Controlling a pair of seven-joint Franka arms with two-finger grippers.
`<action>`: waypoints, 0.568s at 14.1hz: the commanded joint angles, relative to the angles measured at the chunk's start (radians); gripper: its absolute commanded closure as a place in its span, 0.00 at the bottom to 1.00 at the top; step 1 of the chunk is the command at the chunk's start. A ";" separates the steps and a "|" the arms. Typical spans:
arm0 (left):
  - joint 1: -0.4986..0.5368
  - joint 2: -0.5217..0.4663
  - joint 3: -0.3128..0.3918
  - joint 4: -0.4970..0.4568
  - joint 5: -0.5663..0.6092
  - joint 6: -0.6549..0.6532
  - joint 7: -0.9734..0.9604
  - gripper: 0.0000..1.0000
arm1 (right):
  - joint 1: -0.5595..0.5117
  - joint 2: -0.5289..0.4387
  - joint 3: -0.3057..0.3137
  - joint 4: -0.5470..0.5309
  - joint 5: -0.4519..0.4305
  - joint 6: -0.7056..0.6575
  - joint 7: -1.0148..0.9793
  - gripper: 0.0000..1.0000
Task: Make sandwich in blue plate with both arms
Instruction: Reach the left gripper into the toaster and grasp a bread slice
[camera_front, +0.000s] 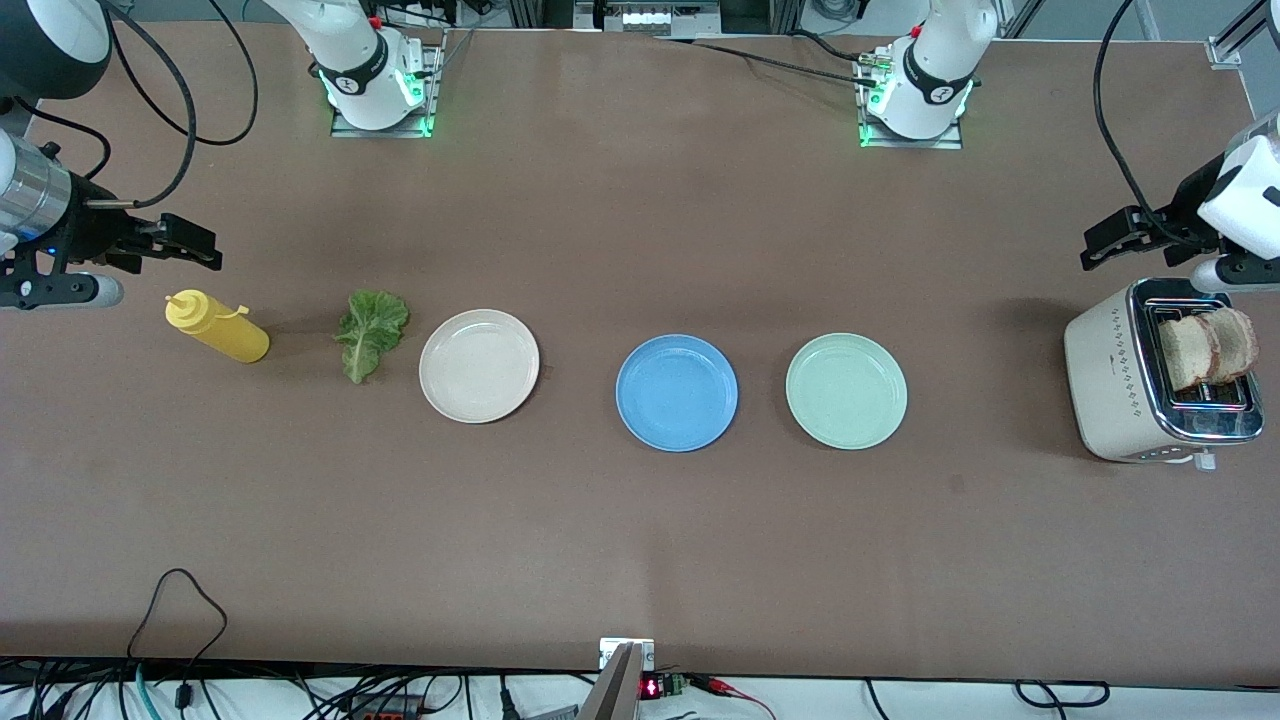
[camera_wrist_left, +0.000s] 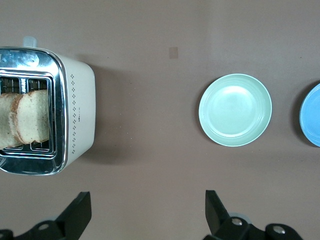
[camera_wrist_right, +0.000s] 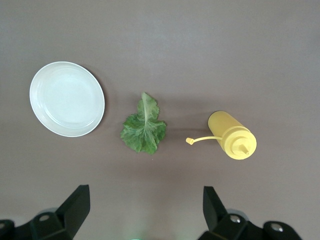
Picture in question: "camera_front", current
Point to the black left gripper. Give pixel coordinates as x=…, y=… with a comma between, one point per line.
x=1187, y=211

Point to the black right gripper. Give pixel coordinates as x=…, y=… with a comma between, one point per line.
x=86, y=231

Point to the yellow mustard squeeze bottle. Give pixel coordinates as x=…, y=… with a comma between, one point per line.
x=225, y=335

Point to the brown bread slice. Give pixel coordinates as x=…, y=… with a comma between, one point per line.
x=1240, y=345
x=1185, y=355

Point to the green lettuce leaf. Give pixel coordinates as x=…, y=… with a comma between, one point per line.
x=370, y=330

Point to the pale green round plate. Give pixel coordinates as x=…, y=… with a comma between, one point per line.
x=846, y=391

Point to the beige round plate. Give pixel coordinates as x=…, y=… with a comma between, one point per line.
x=480, y=366

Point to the blue round plate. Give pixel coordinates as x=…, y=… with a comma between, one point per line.
x=677, y=393

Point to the cream and chrome toaster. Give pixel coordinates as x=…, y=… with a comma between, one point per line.
x=1105, y=390

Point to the grey metal connector box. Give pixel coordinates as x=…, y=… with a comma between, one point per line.
x=648, y=17

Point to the small red display module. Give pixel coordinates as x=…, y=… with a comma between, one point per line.
x=660, y=688

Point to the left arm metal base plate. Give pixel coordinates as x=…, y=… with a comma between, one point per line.
x=910, y=144

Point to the aluminium frame profile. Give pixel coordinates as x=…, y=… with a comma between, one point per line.
x=1240, y=35

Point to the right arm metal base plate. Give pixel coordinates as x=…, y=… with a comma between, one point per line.
x=432, y=90

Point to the aluminium camera mount profile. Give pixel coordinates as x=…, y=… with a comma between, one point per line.
x=625, y=655

